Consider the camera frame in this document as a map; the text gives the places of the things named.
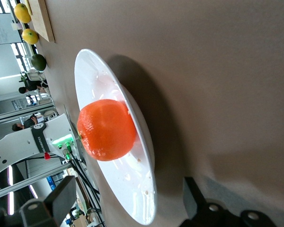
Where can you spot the whiteboard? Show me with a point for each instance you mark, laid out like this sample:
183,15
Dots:
3,28

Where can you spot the person in black shirt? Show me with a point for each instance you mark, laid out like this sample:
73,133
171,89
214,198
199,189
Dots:
26,124
30,86

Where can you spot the green avocado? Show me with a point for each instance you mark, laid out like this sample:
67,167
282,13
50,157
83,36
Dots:
39,62

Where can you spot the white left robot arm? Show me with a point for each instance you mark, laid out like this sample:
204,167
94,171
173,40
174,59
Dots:
16,144

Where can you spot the aluminium frame beam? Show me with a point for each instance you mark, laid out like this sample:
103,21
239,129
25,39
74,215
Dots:
26,183

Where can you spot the yellow plastic knife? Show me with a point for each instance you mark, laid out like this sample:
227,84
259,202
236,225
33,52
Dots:
29,7

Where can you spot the white round plate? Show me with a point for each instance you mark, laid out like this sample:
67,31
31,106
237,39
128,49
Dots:
94,75

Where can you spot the wooden cutting board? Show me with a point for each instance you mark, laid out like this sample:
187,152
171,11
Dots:
43,21

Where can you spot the orange fruit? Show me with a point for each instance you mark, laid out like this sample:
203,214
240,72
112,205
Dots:
106,130

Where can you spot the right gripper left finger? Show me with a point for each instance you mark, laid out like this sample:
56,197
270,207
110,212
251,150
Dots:
61,196

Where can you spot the yellow lemon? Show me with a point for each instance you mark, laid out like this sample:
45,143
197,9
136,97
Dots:
22,13
30,36

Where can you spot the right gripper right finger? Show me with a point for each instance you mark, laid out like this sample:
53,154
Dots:
191,198

